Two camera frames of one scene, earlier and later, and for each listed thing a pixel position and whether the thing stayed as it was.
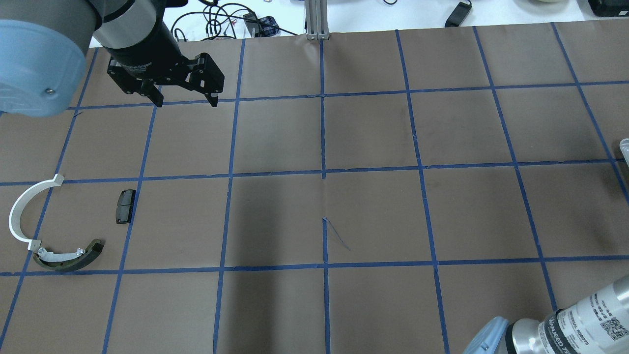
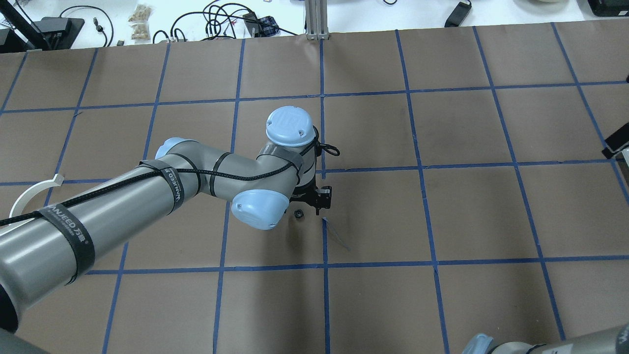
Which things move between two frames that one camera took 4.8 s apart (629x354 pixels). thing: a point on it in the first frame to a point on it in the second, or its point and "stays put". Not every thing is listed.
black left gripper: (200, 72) to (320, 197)
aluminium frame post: (317, 19) stays put
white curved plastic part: (15, 225) stays put
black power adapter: (458, 14) stays put
